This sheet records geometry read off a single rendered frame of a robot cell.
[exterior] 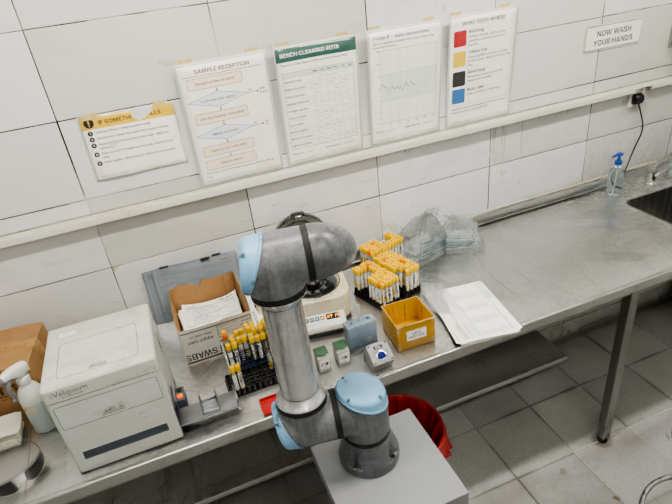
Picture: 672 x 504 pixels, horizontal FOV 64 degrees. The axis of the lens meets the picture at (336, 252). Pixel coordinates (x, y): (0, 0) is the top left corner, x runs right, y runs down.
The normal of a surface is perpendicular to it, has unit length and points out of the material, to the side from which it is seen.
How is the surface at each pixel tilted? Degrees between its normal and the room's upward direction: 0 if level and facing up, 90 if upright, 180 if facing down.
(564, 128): 90
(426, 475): 1
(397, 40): 94
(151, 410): 90
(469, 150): 90
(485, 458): 0
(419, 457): 1
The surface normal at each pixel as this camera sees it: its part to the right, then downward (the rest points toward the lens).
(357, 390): 0.00, -0.88
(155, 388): 0.36, 0.43
